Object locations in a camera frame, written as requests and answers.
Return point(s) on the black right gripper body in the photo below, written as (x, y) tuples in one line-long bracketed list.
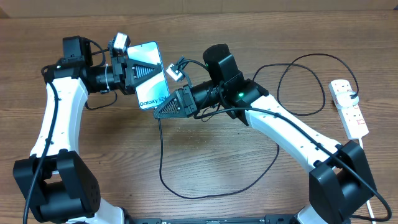
[(188, 99)]

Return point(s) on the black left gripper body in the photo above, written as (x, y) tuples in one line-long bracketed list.
[(118, 73)]

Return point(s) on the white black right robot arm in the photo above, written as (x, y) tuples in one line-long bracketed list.
[(340, 179)]

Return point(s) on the white charger plug adapter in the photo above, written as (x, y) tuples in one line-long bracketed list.
[(346, 99)]

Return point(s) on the blue Samsung smartphone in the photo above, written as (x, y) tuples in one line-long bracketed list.
[(153, 92)]

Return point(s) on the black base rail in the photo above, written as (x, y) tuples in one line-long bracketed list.
[(199, 221)]

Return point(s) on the white power strip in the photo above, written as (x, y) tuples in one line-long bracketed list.
[(352, 118)]

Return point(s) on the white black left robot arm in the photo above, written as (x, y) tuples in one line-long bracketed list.
[(57, 185)]

